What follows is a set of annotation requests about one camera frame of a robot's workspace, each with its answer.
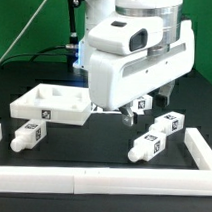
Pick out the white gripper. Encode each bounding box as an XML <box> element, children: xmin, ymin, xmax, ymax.
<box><xmin>88</xmin><ymin>19</ymin><xmax>195</xmax><ymax>126</ymax></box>

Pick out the white square tabletop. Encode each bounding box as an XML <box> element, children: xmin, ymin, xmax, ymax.
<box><xmin>10</xmin><ymin>83</ymin><xmax>91</xmax><ymax>126</ymax></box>

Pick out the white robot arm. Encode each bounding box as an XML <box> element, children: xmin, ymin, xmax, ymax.
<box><xmin>74</xmin><ymin>0</ymin><xmax>195</xmax><ymax>126</ymax></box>

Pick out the paper sheet with markers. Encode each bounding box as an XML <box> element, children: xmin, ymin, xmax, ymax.
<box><xmin>91</xmin><ymin>104</ymin><xmax>106</xmax><ymax>113</ymax></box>

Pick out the white obstacle right bar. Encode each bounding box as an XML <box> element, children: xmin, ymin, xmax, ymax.
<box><xmin>184</xmin><ymin>128</ymin><xmax>212</xmax><ymax>171</ymax></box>

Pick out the white obstacle front bar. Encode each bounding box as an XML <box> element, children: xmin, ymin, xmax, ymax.
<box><xmin>0</xmin><ymin>166</ymin><xmax>212</xmax><ymax>197</ymax></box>

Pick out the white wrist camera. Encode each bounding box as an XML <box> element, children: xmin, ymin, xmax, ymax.
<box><xmin>88</xmin><ymin>12</ymin><xmax>164</xmax><ymax>56</ymax></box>

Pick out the black cable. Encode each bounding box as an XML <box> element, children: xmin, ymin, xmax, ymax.
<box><xmin>0</xmin><ymin>41</ymin><xmax>80</xmax><ymax>74</ymax></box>

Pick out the grey cable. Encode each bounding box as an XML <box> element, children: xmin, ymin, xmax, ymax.
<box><xmin>0</xmin><ymin>0</ymin><xmax>56</xmax><ymax>75</ymax></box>

